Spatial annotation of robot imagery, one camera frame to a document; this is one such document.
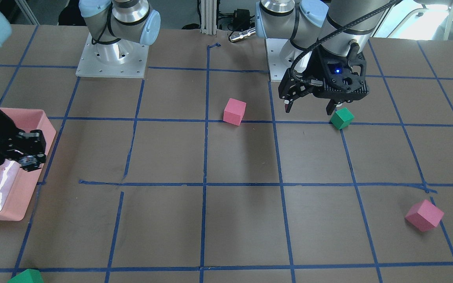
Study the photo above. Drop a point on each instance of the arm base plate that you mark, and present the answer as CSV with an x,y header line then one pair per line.
x,y
280,56
124,59

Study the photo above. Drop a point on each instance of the green foam cube far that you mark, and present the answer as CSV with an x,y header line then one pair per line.
x,y
27,276

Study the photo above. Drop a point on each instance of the pink foam cube centre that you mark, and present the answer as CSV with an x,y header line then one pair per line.
x,y
234,111

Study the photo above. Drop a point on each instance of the green foam cube near base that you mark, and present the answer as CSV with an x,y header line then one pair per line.
x,y
341,118

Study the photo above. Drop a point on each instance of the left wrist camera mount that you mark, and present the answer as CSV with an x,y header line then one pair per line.
x,y
342,73

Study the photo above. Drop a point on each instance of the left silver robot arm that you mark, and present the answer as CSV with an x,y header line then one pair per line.
x,y
324,48

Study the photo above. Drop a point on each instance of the pink plastic bin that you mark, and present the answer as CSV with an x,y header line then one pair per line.
x,y
17,185

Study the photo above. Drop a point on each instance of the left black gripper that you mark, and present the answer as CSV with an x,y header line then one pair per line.
x,y
317,67

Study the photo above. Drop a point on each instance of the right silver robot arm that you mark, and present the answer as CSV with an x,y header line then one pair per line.
x,y
109,21

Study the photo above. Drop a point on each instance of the aluminium frame post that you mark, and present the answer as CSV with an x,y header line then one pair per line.
x,y
208,14

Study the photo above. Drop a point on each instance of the pink foam cube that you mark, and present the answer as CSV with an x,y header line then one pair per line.
x,y
234,111
424,216

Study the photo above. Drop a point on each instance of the pink foam cube outer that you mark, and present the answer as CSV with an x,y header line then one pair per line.
x,y
424,216

